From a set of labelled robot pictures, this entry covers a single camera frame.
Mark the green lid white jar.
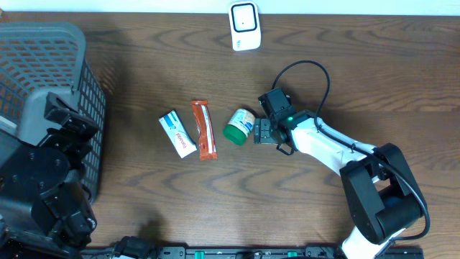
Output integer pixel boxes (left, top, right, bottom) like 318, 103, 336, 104
223, 109, 255, 145

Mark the white Panadol medicine box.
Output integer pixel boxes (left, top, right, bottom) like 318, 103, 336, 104
159, 110, 197, 158

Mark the grey plastic basket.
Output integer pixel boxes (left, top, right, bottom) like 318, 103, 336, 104
1, 22, 106, 196

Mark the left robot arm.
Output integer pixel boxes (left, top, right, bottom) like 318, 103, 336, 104
1, 93, 98, 258

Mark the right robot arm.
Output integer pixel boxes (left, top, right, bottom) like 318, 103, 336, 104
258, 88, 429, 258

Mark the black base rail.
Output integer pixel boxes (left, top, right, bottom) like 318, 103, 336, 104
80, 235, 425, 259

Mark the white barcode scanner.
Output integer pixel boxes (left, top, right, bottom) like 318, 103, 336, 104
229, 1, 262, 52

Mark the orange snack bar wrapper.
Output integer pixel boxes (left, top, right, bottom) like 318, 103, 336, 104
191, 100, 218, 161

